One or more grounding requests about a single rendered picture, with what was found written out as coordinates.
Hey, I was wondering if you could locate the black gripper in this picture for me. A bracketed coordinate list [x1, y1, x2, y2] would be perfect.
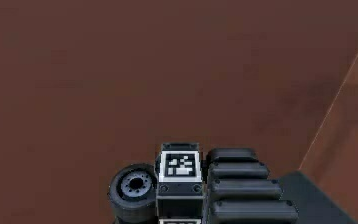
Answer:
[107, 162, 159, 224]

